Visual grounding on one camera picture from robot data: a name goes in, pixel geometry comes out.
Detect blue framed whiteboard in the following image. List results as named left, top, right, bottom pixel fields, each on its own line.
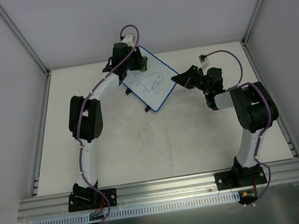
left=123, top=46, right=178, bottom=112

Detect green whiteboard eraser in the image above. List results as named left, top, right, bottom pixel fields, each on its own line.
left=139, top=56, right=148, bottom=72

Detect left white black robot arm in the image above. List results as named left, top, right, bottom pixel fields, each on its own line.
left=69, top=41, right=147, bottom=210

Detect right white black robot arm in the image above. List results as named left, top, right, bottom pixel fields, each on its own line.
left=171, top=66, right=279, bottom=190

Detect black whiteboard foot upper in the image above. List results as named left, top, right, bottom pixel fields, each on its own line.
left=125, top=88, right=132, bottom=96

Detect black whiteboard foot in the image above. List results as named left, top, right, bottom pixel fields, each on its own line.
left=145, top=105, right=151, bottom=112
left=125, top=88, right=132, bottom=96

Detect black whiteboard foot lower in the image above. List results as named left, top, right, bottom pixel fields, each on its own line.
left=145, top=105, right=151, bottom=112

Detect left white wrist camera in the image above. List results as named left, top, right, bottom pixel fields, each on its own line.
left=121, top=34, right=135, bottom=48

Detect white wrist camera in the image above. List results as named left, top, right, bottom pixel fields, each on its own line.
left=121, top=34, right=135, bottom=48
left=198, top=54, right=210, bottom=70

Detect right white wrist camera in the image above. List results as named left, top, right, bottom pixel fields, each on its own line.
left=198, top=54, right=210, bottom=70

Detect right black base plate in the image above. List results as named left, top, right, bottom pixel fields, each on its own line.
left=214, top=165, right=267, bottom=191

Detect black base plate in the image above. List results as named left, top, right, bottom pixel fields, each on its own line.
left=68, top=188, right=117, bottom=213
left=214, top=165, right=267, bottom=191

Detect left aluminium frame post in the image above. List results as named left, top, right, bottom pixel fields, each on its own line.
left=0, top=3, right=50, bottom=77

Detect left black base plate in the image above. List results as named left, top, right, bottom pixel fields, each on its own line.
left=68, top=188, right=117, bottom=213

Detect aluminium front rail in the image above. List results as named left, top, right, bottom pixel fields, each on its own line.
left=17, top=158, right=299, bottom=222

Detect white slotted cable duct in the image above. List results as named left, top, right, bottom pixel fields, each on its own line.
left=31, top=191, right=240, bottom=224

